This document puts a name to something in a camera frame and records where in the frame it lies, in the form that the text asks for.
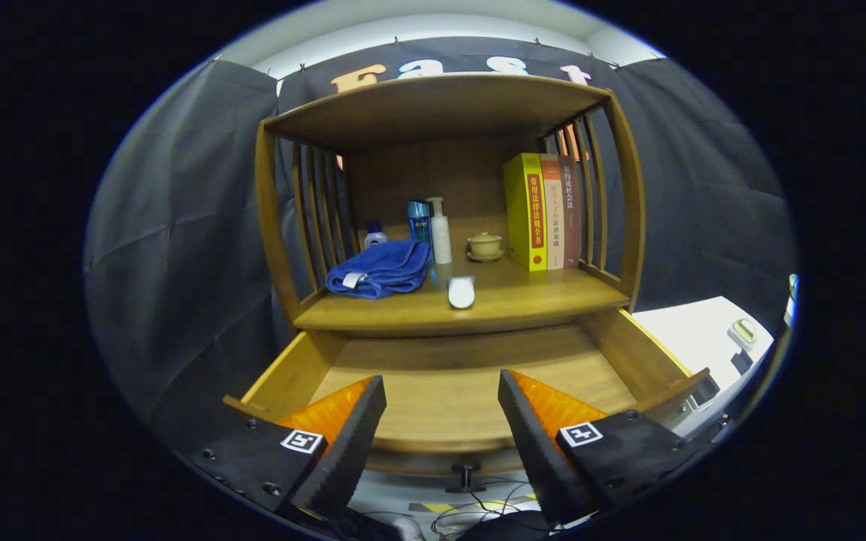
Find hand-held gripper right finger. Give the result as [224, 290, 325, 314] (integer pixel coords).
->
[497, 368, 706, 525]

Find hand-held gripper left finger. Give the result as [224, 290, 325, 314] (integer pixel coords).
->
[183, 375, 389, 527]

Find wooden drawer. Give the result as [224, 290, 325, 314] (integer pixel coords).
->
[223, 308, 712, 494]

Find white facial cleanser tube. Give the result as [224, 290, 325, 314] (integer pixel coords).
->
[447, 275, 477, 310]

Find white side cabinet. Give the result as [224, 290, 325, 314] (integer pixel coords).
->
[628, 295, 776, 437]

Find wooden cabinet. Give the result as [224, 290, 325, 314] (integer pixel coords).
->
[255, 73, 646, 337]

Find blue folded towel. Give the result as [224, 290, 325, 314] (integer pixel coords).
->
[326, 239, 434, 300]

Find orange and white book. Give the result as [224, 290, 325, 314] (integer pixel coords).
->
[540, 154, 565, 271]

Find white pump bottle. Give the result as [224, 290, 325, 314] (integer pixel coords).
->
[425, 197, 453, 265]

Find yellow book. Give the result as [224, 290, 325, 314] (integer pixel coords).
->
[503, 153, 548, 272]

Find brown book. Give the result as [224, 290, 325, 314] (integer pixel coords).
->
[558, 156, 583, 269]

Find small cream round object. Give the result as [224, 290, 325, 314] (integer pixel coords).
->
[728, 318, 759, 350]

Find black backdrop cloth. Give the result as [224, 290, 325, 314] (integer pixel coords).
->
[86, 36, 796, 452]

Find black floor cables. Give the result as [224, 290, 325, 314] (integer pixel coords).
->
[358, 473, 554, 540]

